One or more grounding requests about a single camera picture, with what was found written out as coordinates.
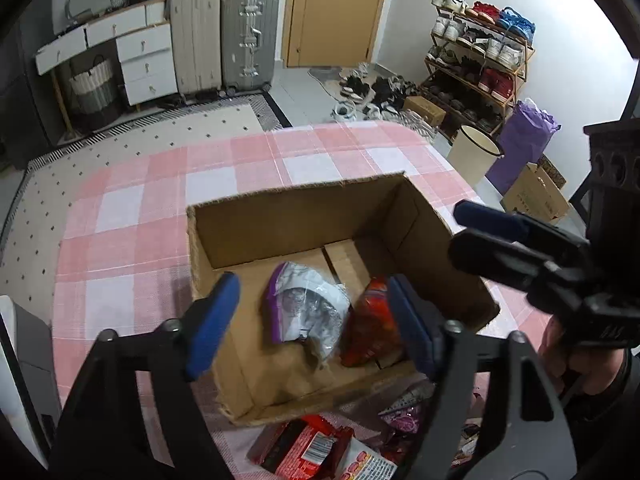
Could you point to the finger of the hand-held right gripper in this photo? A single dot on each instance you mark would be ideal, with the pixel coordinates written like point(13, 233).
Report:
point(480, 212)
point(490, 255)

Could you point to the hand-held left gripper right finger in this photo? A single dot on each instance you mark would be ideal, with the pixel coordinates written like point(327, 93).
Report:
point(410, 325)

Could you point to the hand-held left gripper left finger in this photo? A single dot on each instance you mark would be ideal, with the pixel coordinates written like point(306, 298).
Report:
point(212, 325)

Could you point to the red orange snack bag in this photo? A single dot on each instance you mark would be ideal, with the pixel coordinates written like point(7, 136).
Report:
point(370, 325)

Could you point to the brown cardboard box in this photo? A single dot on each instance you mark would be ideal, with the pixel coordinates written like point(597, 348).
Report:
point(280, 230)

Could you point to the person's right forearm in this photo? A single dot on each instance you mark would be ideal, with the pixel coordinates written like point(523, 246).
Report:
point(630, 400)

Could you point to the person's right hand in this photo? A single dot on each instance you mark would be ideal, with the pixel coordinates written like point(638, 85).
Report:
point(592, 367)

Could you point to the open cardboard carton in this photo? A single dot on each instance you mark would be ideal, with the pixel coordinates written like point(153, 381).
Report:
point(535, 195)

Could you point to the white waste bin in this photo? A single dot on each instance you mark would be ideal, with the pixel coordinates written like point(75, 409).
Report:
point(470, 155)

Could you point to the purple colourful snack bag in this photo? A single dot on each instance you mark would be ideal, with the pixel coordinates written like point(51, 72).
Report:
point(405, 417)

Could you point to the purple silver snack bag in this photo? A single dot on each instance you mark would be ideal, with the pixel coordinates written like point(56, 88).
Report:
point(305, 305)

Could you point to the small brown box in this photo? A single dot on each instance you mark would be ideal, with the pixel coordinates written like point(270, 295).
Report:
point(425, 110)

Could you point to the rows of shelved shoes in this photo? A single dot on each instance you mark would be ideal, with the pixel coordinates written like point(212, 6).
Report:
point(495, 85)

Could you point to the pink checked tablecloth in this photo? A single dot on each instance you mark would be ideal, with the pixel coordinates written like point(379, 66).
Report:
point(150, 210)

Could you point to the white red dotted snack packet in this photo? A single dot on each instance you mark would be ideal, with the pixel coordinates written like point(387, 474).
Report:
point(362, 465)

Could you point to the wooden shoe rack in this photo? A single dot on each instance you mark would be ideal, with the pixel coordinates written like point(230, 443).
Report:
point(522, 67)

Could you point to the pile of shoes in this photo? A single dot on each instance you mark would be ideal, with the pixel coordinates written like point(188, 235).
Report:
point(380, 90)

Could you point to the white grey cabinet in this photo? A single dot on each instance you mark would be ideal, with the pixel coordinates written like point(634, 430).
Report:
point(20, 360)

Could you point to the beige dotted rug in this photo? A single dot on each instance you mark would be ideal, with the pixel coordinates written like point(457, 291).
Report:
point(150, 135)

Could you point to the grey door mat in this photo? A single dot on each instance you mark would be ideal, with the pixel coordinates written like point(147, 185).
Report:
point(325, 80)

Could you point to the wooden door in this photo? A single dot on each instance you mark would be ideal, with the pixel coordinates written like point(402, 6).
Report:
point(335, 15)

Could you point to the woven laundry basket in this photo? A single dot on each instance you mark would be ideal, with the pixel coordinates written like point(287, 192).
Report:
point(92, 92)

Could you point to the white drawer dresser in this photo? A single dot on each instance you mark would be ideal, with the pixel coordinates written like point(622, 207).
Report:
point(142, 55)

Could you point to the beige suitcase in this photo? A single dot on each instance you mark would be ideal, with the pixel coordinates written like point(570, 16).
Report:
point(196, 40)

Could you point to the silver suitcase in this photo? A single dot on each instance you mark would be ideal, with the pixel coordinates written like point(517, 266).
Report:
point(249, 40)

